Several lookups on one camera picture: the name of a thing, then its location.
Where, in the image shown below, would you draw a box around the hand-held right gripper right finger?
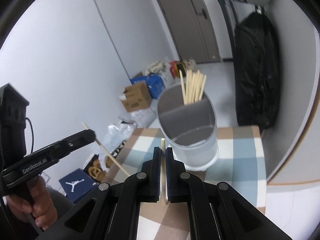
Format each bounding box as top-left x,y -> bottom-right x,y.
165,147 -> 293,240

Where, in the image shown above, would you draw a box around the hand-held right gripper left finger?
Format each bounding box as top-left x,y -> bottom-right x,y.
35,147 -> 162,240

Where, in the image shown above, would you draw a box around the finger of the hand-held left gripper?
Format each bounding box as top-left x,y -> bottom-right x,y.
46,129 -> 97,161

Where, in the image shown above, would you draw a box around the wooden chopstick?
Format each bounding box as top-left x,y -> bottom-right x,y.
160,139 -> 167,205
82,122 -> 131,177

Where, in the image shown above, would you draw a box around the grey divided utensil holder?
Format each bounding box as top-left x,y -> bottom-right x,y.
157,85 -> 220,172

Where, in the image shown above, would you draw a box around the bunch of wooden chopsticks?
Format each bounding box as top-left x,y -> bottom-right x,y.
179,69 -> 207,105

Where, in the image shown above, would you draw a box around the person's left hand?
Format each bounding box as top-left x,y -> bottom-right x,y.
6,172 -> 54,232

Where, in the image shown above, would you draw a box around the white plastic bags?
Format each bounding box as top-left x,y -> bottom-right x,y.
104,105 -> 160,155

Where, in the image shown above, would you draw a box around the brown sandal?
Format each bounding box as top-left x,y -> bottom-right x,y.
104,155 -> 118,169
89,161 -> 103,182

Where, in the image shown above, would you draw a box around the navy shoebox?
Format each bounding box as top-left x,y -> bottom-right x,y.
59,169 -> 97,204

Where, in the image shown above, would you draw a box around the brown cardboard box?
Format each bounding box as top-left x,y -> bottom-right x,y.
124,81 -> 152,112

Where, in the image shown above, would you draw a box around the checkered tablecloth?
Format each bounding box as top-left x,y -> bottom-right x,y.
100,126 -> 267,240

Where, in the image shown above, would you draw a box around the blue printed box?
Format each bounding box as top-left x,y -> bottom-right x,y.
130,72 -> 167,99

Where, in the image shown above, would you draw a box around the beige cloth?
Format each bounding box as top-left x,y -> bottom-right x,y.
147,61 -> 167,73

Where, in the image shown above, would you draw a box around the yellow and black box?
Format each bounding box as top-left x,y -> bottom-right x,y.
175,62 -> 187,78

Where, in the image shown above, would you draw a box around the red snack bag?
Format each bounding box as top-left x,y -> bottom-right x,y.
169,60 -> 179,77

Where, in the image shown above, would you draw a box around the beige plastic bag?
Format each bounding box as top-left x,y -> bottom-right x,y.
184,59 -> 198,72

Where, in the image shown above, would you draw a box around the black backpack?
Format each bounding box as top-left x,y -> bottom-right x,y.
234,12 -> 280,130

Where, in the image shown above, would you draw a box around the white wood-trimmed cabinet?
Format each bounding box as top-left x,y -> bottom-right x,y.
266,27 -> 320,185

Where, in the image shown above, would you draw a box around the grey door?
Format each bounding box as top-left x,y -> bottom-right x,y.
149,0 -> 223,64

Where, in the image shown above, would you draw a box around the black cable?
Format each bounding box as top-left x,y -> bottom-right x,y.
25,117 -> 34,154

